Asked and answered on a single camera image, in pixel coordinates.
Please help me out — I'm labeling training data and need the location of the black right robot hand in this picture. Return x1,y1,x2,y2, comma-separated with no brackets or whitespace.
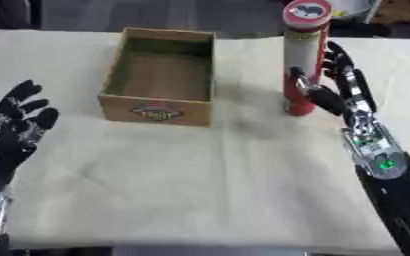
287,40,380,125

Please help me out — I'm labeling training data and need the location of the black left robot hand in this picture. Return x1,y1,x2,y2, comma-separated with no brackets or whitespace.
0,79,62,188

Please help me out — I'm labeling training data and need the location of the red white tall bottle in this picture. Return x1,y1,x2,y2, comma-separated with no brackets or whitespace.
280,0,335,117

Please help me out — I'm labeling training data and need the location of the tan cardboard box green inside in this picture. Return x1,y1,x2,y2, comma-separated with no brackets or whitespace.
96,27,218,128

